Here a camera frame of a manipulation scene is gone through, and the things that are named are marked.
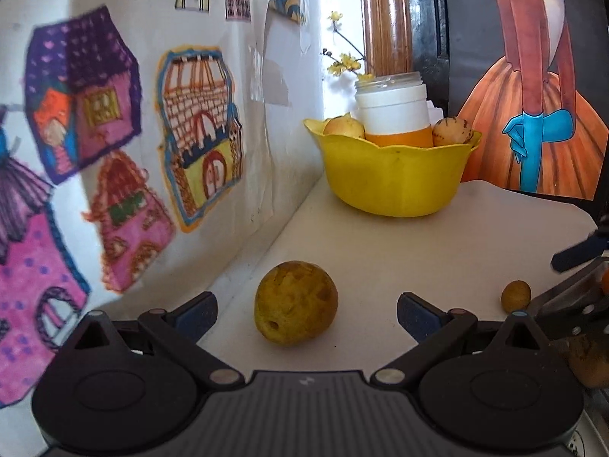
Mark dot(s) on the wooden round frame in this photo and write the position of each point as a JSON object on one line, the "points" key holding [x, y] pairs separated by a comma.
{"points": [[385, 19]]}

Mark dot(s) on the orange dress figure poster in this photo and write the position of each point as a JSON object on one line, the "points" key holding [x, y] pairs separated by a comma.
{"points": [[533, 119]]}

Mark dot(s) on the yellow scalloped plastic bowl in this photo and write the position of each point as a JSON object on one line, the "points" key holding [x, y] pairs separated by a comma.
{"points": [[395, 181]]}

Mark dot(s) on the brown walnut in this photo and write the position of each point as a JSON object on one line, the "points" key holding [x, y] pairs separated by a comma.
{"points": [[515, 296]]}

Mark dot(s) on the yellow flower sprig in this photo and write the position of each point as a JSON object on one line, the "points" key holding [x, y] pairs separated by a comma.
{"points": [[346, 59]]}

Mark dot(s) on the pale yellow fruit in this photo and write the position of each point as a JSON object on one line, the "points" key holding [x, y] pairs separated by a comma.
{"points": [[342, 127]]}

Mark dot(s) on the white plastic jar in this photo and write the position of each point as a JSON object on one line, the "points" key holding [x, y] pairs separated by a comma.
{"points": [[392, 104]]}

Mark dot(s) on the small orange citrus fruit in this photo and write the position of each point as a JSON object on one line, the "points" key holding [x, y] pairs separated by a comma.
{"points": [[605, 283]]}

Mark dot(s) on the striped pepino melon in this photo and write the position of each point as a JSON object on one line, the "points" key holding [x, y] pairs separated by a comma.
{"points": [[452, 131]]}

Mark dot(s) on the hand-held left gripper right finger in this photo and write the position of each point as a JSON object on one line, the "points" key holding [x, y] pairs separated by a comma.
{"points": [[421, 316]]}

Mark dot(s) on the coloured houses drawing poster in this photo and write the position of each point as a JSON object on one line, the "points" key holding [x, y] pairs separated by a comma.
{"points": [[119, 152]]}

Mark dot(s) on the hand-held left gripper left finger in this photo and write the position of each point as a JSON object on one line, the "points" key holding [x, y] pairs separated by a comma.
{"points": [[197, 316]]}

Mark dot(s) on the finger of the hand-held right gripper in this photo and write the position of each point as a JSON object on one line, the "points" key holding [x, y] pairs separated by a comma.
{"points": [[575, 309], [578, 253]]}

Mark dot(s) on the white plastic object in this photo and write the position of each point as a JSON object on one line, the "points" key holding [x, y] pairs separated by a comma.
{"points": [[583, 438]]}

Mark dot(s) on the round yellow-green fruit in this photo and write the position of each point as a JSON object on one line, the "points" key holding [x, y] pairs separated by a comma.
{"points": [[297, 302]]}

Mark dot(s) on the large speckled yellow-green fruit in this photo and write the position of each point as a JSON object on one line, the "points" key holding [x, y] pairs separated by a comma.
{"points": [[592, 364]]}

